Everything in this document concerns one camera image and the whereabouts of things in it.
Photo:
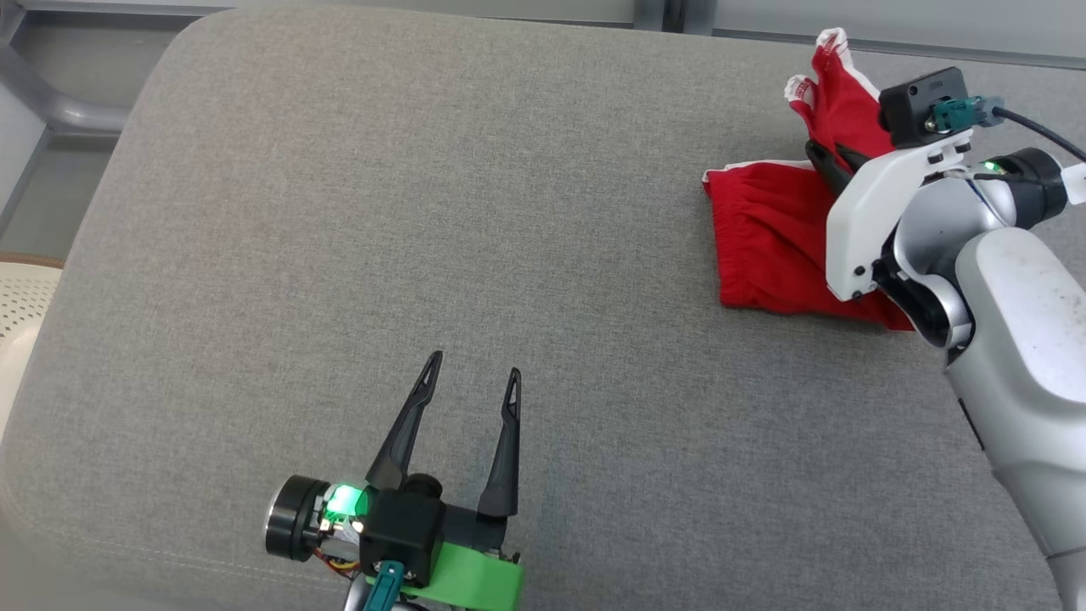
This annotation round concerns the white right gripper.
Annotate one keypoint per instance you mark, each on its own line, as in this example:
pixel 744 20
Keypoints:
pixel 874 204

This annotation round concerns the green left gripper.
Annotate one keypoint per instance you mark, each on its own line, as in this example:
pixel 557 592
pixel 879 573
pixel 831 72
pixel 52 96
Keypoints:
pixel 475 581

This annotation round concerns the red basketball shorts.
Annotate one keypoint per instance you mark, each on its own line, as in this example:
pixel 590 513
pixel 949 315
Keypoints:
pixel 772 246

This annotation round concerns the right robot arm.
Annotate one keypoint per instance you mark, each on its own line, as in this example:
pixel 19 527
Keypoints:
pixel 1027 339

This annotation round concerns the grey fabric sofa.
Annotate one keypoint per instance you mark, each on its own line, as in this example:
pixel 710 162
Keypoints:
pixel 424 212

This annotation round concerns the cream perforated plastic basket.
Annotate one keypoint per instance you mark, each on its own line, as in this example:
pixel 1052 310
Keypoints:
pixel 21 339

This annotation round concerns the grey curved metal tube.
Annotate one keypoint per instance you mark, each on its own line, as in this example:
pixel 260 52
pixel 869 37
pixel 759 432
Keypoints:
pixel 59 106

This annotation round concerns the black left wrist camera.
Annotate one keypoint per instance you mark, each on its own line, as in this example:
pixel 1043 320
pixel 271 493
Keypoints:
pixel 403 530

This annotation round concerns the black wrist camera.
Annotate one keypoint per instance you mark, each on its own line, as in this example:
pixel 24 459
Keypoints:
pixel 916 106
pixel 403 530

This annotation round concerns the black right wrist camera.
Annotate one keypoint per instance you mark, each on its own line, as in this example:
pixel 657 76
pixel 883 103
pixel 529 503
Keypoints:
pixel 916 106

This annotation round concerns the teal right camera connector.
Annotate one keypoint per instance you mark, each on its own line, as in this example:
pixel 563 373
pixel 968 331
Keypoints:
pixel 967 114

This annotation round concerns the teal camera connector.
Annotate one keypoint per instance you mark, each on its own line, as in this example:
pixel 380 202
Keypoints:
pixel 967 114
pixel 382 590

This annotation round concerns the teal left camera connector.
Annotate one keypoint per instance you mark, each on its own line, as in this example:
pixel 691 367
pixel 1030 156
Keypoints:
pixel 382 590

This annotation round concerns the grey partition post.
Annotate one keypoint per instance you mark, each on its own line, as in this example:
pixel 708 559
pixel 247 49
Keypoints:
pixel 674 13

